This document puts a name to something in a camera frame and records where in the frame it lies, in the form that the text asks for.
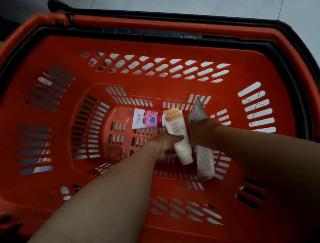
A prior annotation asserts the person's left hand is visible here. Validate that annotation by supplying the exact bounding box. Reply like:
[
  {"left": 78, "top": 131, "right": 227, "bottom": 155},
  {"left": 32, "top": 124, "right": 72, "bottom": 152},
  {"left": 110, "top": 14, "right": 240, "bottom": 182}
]
[{"left": 147, "top": 130, "right": 186, "bottom": 163}]

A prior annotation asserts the person's right hand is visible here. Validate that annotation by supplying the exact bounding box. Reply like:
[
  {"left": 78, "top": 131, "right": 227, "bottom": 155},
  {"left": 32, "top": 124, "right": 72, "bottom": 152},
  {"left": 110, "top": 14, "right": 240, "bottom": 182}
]
[{"left": 187, "top": 117, "right": 224, "bottom": 149}]

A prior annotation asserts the cream tube with orange end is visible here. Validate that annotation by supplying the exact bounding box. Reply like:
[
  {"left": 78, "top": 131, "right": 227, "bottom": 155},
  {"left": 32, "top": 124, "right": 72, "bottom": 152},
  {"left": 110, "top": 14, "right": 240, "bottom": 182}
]
[{"left": 163, "top": 107, "right": 194, "bottom": 167}]

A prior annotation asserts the grey tube with green end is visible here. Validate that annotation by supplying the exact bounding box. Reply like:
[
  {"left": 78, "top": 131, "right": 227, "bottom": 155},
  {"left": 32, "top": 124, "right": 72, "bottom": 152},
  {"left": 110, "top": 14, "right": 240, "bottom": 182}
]
[{"left": 186, "top": 95, "right": 217, "bottom": 182}]

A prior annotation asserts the person's right forearm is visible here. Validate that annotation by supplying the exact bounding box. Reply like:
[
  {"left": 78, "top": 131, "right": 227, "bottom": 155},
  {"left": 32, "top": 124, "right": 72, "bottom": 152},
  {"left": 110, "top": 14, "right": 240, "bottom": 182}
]
[{"left": 211, "top": 116, "right": 320, "bottom": 243}]

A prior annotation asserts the person's left forearm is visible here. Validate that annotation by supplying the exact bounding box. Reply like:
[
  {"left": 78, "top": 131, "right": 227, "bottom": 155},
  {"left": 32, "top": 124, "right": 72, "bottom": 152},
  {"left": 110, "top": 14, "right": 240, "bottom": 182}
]
[{"left": 0, "top": 141, "right": 165, "bottom": 243}]

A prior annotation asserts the pink and white tube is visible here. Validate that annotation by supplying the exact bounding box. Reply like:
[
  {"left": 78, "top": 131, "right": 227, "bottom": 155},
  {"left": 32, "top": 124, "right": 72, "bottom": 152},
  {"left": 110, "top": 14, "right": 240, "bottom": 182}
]
[{"left": 130, "top": 106, "right": 166, "bottom": 130}]

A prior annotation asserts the orange plastic shopping basket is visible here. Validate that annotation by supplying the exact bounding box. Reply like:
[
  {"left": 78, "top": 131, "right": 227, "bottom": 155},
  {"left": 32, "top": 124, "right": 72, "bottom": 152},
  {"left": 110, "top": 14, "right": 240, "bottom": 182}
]
[{"left": 0, "top": 0, "right": 320, "bottom": 243}]

